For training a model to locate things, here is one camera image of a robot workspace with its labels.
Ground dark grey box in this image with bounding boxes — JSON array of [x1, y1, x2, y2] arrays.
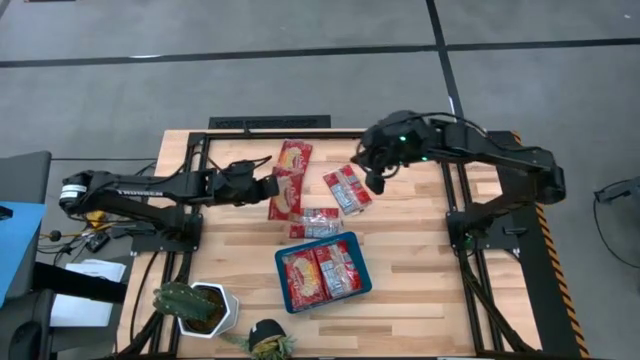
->
[[0, 151, 53, 205]]

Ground red popcorn bag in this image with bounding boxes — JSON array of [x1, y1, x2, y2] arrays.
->
[[322, 164, 374, 217], [282, 248, 330, 312], [313, 240, 365, 300], [273, 139, 314, 177], [288, 206, 345, 240], [267, 169, 305, 222]]

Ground blue board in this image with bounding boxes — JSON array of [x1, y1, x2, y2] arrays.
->
[[0, 201, 47, 307]]

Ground blue rectangular basket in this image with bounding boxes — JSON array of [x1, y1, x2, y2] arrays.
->
[[273, 230, 374, 315]]

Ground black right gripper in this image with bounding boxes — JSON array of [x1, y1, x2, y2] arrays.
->
[[351, 142, 401, 196]]

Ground black floor vent grate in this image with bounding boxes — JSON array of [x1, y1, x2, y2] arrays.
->
[[208, 115, 332, 130]]

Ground white hexagonal plant pot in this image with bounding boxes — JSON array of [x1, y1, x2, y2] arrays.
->
[[178, 282, 240, 340]]

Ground small succulent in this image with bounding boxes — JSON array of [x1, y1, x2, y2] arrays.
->
[[219, 318, 297, 360]]

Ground black computer mouse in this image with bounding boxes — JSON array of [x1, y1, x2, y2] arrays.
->
[[8, 321, 41, 360]]

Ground black metal table frame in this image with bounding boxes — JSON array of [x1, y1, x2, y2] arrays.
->
[[119, 130, 539, 359]]

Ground green cactus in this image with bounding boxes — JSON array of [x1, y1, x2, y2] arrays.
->
[[152, 281, 217, 323]]

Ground yellow cable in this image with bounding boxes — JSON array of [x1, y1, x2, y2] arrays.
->
[[85, 209, 109, 230]]

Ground white papers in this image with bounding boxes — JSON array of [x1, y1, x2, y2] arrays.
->
[[49, 258, 127, 329]]

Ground black mat with hazard stripes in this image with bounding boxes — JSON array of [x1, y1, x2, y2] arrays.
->
[[487, 130, 591, 360]]

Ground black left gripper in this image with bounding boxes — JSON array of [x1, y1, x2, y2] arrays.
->
[[219, 159, 280, 207]]

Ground black connector box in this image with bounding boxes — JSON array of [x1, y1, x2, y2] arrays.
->
[[84, 233, 111, 254]]

